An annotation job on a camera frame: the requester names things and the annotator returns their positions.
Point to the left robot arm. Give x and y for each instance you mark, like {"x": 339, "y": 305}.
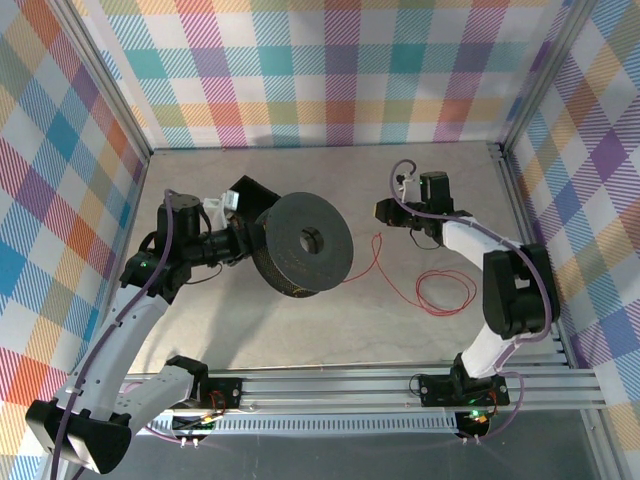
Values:
{"x": 115, "y": 345}

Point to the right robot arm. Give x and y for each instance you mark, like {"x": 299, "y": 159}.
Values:
{"x": 470, "y": 240}

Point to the aluminium table side rail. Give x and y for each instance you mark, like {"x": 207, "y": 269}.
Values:
{"x": 510, "y": 185}
{"x": 131, "y": 220}

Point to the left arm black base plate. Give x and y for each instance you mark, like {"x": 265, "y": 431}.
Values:
{"x": 227, "y": 390}

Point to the aluminium frame post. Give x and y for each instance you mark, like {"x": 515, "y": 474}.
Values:
{"x": 100, "y": 75}
{"x": 550, "y": 65}

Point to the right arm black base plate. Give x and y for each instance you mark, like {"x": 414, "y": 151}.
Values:
{"x": 435, "y": 390}

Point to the long aluminium base rail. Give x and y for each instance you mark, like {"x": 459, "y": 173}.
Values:
{"x": 325, "y": 390}

